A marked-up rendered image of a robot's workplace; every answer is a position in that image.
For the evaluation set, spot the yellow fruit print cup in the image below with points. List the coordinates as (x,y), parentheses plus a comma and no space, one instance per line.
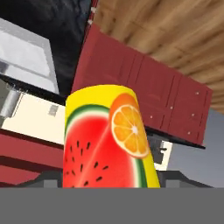
(99,145)

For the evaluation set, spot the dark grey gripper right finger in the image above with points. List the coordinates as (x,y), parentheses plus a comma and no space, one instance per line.
(172,178)

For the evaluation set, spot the silver metal cylinder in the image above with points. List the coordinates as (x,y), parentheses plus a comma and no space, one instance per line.
(10,103)

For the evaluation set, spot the red cabinet run with knobs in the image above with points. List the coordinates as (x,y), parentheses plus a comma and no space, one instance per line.
(151,87)

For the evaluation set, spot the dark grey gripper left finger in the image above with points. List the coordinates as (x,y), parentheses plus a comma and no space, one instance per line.
(51,178)

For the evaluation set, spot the grey wall outlet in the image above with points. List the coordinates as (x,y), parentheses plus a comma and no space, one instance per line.
(53,110)

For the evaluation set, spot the dark grey small appliance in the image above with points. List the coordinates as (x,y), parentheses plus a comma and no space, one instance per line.
(156,148)

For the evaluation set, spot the grey steel range hood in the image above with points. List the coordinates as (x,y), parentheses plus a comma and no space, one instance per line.
(26,58)

